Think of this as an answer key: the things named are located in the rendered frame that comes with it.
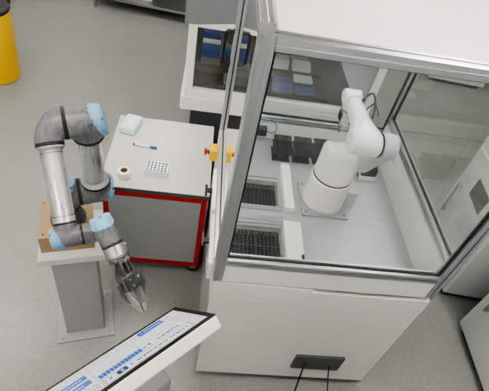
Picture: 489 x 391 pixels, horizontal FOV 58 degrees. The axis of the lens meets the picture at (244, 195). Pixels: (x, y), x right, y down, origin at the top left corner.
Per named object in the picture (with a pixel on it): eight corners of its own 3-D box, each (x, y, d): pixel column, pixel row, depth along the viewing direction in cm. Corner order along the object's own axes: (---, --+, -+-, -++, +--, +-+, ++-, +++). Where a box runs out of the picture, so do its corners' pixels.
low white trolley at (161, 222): (106, 268, 282) (98, 185, 229) (124, 198, 326) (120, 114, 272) (197, 276, 289) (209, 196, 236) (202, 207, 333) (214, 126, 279)
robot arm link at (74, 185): (49, 196, 192) (43, 174, 182) (81, 192, 196) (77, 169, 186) (51, 217, 184) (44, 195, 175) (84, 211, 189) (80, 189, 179)
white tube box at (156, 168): (143, 174, 239) (143, 169, 236) (147, 164, 245) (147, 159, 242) (167, 178, 240) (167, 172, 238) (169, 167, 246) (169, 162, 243)
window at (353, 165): (227, 256, 169) (274, 49, 109) (227, 255, 169) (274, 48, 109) (438, 275, 179) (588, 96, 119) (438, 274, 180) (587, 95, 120)
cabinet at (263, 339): (192, 378, 243) (207, 302, 187) (202, 233, 315) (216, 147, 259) (358, 386, 255) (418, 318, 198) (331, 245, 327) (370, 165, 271)
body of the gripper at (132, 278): (128, 295, 144) (112, 262, 143) (120, 293, 151) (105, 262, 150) (148, 283, 148) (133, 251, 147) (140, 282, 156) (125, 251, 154)
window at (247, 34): (218, 257, 180) (263, 36, 113) (223, 129, 240) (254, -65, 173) (220, 257, 180) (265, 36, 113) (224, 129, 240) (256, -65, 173)
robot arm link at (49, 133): (22, 106, 144) (50, 253, 146) (58, 102, 147) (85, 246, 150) (27, 112, 155) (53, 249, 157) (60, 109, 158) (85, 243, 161)
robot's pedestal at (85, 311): (57, 344, 244) (34, 264, 190) (59, 297, 263) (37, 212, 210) (114, 335, 253) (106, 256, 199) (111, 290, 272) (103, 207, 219)
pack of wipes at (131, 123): (133, 136, 260) (133, 130, 257) (118, 132, 260) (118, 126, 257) (143, 122, 270) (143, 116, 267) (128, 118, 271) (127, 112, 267)
